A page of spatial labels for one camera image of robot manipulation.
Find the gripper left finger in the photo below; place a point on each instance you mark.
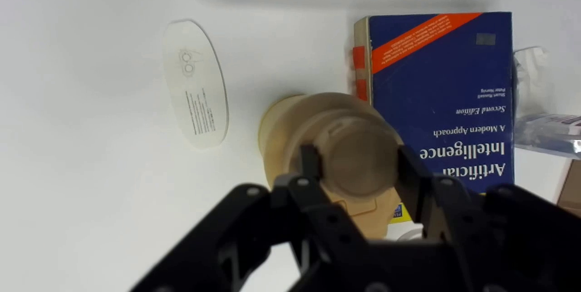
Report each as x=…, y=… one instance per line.
x=254, y=228

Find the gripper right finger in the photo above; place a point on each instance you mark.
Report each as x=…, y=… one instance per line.
x=513, y=237

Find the beige bottle lid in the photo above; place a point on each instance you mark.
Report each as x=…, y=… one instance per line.
x=361, y=158

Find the brown cardboard box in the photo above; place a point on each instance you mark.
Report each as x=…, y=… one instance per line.
x=572, y=190

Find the clear plastic packet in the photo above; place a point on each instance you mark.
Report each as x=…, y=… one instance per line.
x=549, y=133

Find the oval beige card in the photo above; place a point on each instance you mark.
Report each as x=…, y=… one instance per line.
x=195, y=83

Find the clear plastic bag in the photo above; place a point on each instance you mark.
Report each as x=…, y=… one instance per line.
x=533, y=81

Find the blue book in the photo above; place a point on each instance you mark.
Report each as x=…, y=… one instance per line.
x=435, y=78

